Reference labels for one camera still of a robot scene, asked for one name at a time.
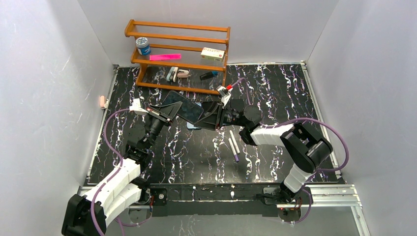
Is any purple phone black case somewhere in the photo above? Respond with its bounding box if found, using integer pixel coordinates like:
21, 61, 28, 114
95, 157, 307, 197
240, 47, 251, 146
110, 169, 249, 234
161, 90, 204, 124

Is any light blue phone case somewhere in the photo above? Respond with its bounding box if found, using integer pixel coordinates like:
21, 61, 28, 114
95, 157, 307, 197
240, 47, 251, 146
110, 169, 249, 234
186, 122, 201, 130

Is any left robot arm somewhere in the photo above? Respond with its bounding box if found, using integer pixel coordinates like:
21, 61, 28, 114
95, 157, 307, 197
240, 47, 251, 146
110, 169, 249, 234
61, 101, 183, 236

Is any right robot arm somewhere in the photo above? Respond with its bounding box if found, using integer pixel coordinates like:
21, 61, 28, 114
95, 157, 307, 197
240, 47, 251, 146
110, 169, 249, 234
194, 99, 333, 202

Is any white purple marker right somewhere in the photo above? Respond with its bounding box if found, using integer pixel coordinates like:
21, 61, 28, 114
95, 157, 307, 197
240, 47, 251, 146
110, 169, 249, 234
229, 130, 240, 154

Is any white purple marker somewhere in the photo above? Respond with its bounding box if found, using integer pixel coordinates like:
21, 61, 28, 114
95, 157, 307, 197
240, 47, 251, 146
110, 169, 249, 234
229, 130, 240, 154
228, 138, 239, 163

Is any white purple marker left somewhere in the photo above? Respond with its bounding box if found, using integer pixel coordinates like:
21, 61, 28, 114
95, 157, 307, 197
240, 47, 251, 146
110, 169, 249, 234
228, 138, 239, 163

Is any teal white stapler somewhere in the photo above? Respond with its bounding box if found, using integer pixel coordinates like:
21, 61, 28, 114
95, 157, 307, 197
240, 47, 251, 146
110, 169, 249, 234
166, 67, 179, 82

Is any pink small stapler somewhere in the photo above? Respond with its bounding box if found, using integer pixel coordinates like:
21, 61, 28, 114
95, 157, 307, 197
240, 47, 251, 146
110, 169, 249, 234
177, 69, 190, 78

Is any black marker blue cap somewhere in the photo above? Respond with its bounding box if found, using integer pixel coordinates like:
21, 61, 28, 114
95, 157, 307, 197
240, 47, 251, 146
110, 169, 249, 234
199, 71, 218, 81

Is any orange wooden shelf rack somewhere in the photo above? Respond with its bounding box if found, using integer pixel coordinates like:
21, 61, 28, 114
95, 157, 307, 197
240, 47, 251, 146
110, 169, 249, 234
124, 19, 231, 95

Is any pink flat strip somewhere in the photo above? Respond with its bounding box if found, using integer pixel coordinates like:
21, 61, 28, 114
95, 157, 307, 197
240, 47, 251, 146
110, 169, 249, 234
149, 54, 181, 61

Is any white red cardboard box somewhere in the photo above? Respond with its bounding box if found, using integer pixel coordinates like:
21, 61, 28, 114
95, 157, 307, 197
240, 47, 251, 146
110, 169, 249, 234
200, 47, 225, 62

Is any blue white round jar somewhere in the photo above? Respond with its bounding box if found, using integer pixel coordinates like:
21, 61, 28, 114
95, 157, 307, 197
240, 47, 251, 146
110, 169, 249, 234
135, 37, 151, 56

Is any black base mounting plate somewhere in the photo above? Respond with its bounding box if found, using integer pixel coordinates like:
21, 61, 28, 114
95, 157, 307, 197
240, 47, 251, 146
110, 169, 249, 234
119, 184, 313, 217

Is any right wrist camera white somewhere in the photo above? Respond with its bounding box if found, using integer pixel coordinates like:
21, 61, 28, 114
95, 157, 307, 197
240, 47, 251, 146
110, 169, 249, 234
216, 86, 233, 108

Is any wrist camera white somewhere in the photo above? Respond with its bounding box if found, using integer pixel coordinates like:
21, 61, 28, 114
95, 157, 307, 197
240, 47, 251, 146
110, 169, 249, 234
216, 86, 233, 108
129, 98, 149, 116

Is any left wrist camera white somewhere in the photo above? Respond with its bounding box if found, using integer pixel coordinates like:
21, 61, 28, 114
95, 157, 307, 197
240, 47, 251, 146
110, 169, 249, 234
129, 98, 149, 116

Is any pink wall clip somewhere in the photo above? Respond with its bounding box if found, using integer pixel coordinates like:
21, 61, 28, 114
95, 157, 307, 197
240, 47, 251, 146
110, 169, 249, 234
99, 95, 109, 109

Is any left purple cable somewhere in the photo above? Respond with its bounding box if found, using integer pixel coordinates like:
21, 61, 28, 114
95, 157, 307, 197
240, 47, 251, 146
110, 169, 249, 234
90, 108, 147, 236

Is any purple cable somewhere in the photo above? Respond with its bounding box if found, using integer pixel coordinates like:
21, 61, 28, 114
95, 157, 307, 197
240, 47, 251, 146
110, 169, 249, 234
228, 77, 350, 225
90, 108, 147, 236

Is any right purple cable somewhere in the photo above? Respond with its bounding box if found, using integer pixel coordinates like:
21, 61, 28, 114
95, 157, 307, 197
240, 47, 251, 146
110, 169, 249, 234
228, 77, 350, 225

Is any aluminium front rail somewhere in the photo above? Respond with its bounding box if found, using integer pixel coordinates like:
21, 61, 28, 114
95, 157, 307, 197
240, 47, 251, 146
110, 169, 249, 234
73, 184, 362, 209

